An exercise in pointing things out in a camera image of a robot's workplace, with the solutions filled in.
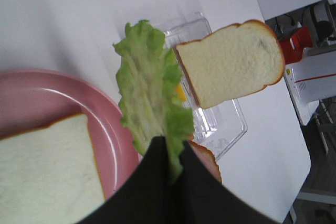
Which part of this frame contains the pink round plate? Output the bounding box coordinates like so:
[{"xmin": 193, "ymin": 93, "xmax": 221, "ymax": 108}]
[{"xmin": 1, "ymin": 69, "xmax": 139, "ymax": 198}]

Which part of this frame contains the right clear plastic tray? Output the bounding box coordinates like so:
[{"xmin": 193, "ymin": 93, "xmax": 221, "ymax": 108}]
[{"xmin": 155, "ymin": 12, "xmax": 248, "ymax": 160}]

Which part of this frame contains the green lettuce leaf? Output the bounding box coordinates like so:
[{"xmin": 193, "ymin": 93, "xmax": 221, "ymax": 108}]
[{"xmin": 113, "ymin": 20, "xmax": 194, "ymax": 185}]

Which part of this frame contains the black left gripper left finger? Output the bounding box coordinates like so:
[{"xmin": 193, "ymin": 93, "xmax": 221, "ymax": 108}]
[{"xmin": 80, "ymin": 136, "xmax": 184, "ymax": 223}]

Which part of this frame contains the bacon strip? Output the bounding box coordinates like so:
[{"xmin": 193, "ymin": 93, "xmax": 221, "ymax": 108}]
[{"xmin": 189, "ymin": 140, "xmax": 222, "ymax": 183}]

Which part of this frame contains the red and white machine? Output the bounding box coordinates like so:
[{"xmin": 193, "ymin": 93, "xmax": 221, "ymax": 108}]
[{"xmin": 280, "ymin": 26, "xmax": 335, "ymax": 125}]

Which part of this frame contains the yellow cheese slice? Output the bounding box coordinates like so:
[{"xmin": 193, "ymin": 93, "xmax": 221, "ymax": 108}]
[{"xmin": 175, "ymin": 83, "xmax": 187, "ymax": 103}]

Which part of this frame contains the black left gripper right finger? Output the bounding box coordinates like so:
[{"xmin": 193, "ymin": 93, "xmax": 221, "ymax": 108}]
[{"xmin": 179, "ymin": 142, "xmax": 276, "ymax": 223}]

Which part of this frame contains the bread slice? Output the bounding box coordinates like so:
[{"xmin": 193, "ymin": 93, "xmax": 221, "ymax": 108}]
[
  {"xmin": 1, "ymin": 114, "xmax": 105, "ymax": 223},
  {"xmin": 175, "ymin": 19, "xmax": 285, "ymax": 109}
]

